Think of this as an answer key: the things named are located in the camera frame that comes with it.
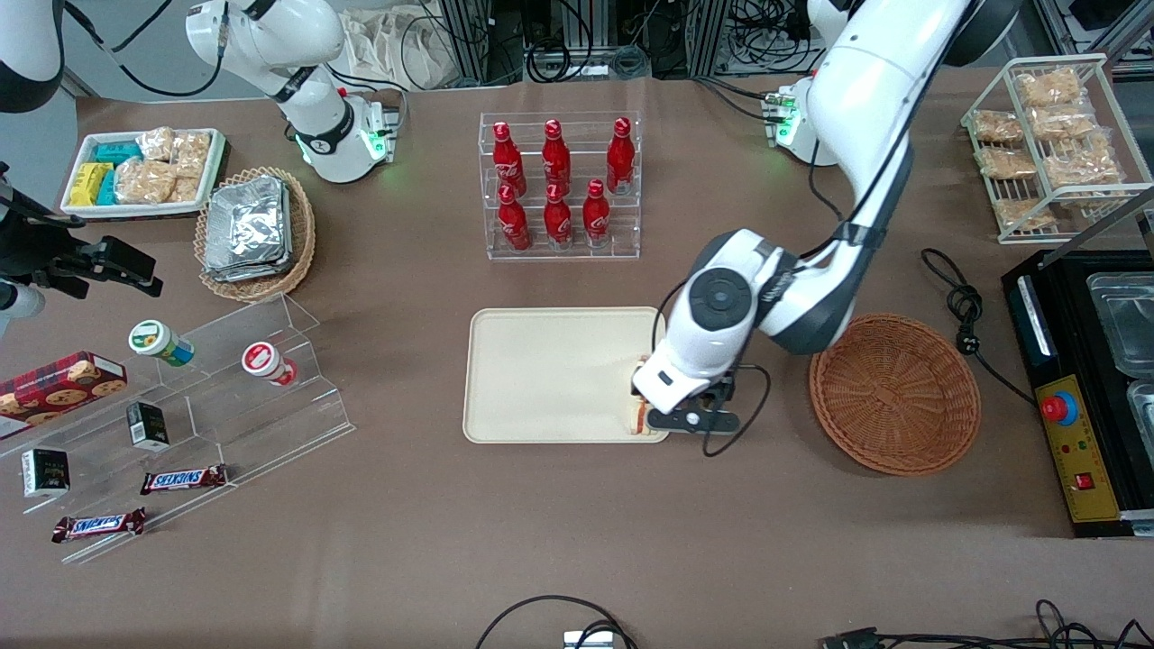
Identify brown wicker basket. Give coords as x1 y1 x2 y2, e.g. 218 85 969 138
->
809 313 982 477

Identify small black box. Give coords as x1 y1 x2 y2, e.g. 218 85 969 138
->
21 448 71 498
125 401 170 452

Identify beige plastic tray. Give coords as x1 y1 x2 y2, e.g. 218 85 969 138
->
463 306 673 445

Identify black looped cable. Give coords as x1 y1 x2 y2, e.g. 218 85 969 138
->
475 595 637 649

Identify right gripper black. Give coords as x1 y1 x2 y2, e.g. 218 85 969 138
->
0 202 166 300

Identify clear acrylic stepped stand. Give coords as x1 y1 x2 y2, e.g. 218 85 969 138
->
0 293 355 566

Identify red tartan cookie box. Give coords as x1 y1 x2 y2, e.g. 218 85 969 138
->
0 351 128 426

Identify yellow snack packet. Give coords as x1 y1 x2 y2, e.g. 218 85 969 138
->
69 162 114 206

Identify large steel food pan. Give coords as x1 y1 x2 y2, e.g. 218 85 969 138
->
1086 270 1154 378

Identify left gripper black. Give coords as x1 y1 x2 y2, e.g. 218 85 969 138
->
646 378 743 436

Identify black power cable with plug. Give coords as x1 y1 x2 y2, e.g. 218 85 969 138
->
921 248 1038 407

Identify small steel food pan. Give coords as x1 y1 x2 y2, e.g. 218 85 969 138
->
1127 380 1154 452

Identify grey metal rod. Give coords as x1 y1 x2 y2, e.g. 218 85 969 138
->
1064 185 1154 246

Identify brown snickers bar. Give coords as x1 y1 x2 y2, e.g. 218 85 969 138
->
140 464 229 496
51 507 147 544

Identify black appliance yellow panel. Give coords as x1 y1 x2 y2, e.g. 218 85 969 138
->
1002 236 1154 539

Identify white rectangular snack tray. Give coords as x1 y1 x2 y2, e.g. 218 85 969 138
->
60 128 226 220

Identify clear fried snack bag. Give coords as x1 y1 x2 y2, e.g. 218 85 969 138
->
1014 68 1087 109
1028 104 1097 142
1041 135 1124 189
994 197 1058 231
972 110 1024 143
975 146 1038 178

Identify green lid cup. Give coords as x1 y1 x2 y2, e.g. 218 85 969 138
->
128 320 196 367

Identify light tan wicker basket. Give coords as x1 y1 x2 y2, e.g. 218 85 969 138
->
194 166 317 303

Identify clear acrylic bottle rack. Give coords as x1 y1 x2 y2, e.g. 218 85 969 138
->
479 111 642 262

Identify white wire rack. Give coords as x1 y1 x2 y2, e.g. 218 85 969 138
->
960 54 1154 245

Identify triangle sandwich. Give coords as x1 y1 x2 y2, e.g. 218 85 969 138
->
628 354 655 439

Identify silver foil pouch stack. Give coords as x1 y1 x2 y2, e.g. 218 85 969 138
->
204 175 294 283

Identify beige cloth bag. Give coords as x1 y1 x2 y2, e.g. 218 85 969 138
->
341 7 452 91

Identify red lid cup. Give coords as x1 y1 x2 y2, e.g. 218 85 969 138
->
241 342 299 388

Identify aluminium frame post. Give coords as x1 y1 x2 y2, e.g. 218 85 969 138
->
437 0 494 87

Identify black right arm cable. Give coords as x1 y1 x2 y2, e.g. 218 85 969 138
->
63 0 226 98

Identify black tangled cable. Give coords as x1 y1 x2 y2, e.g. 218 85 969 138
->
879 599 1154 649

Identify red cola bottle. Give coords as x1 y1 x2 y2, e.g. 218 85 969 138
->
543 183 574 250
582 178 612 247
606 117 637 195
498 185 531 251
541 119 572 195
491 121 528 197

